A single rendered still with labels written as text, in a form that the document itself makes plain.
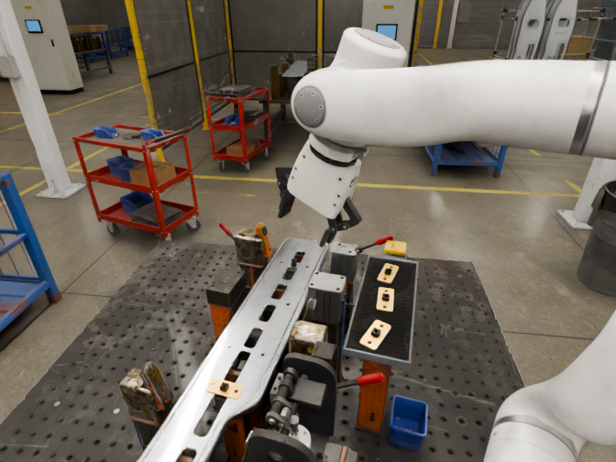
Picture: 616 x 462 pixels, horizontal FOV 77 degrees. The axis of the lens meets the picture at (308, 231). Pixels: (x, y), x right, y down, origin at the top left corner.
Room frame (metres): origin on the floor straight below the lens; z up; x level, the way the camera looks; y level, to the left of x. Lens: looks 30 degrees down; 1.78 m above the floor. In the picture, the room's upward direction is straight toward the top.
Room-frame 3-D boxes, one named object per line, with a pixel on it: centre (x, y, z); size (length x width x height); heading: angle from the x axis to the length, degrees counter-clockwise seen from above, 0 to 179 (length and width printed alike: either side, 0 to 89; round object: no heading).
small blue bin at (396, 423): (0.68, -0.28, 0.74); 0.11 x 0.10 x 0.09; 164
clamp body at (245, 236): (1.21, 0.21, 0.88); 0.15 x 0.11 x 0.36; 74
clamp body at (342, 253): (1.12, -0.13, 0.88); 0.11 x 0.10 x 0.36; 74
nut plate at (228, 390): (0.60, 0.20, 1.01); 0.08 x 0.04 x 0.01; 73
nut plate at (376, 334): (0.61, -0.15, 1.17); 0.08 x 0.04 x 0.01; 145
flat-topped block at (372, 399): (0.72, -0.19, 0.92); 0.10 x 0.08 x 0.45; 164
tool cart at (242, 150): (4.78, 0.84, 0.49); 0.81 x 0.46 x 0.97; 161
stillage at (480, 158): (4.96, -1.96, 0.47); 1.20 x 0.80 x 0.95; 174
